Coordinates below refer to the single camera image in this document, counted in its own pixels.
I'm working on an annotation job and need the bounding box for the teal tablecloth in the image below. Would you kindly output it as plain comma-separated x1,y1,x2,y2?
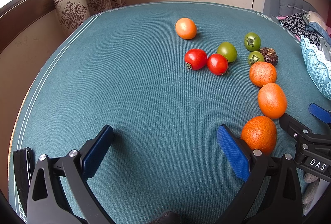
11,2,330,223

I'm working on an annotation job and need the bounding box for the green tomato smooth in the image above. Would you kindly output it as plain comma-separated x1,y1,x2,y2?
217,42,237,63

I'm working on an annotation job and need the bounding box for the small red tomato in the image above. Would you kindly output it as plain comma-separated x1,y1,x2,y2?
207,53,228,75

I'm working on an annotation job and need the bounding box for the light blue lattice basket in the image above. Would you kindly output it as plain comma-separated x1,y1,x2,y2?
300,35,330,100

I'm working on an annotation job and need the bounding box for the pile of clothes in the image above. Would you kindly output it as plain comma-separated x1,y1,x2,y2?
277,11,330,61

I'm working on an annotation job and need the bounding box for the dark wrinkled passion fruit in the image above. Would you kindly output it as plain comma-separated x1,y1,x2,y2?
259,48,278,66

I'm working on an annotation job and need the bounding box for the green tomato with stem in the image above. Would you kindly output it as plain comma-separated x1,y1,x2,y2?
244,32,261,52

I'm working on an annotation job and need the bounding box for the small green tomato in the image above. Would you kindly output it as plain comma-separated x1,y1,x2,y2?
247,51,264,67

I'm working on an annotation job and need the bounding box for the grey sofa bed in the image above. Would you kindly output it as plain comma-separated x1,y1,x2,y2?
263,0,317,18

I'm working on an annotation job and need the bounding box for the smooth orange tomato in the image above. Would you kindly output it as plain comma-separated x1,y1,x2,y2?
175,17,197,40

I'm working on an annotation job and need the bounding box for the large red tomato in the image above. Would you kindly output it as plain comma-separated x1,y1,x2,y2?
185,49,207,71

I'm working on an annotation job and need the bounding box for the brown window frame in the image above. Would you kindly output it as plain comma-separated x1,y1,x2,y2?
0,0,55,51

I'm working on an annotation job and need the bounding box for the mandarin orange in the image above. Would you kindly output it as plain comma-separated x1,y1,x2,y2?
249,62,277,87
241,116,277,156
258,82,287,119

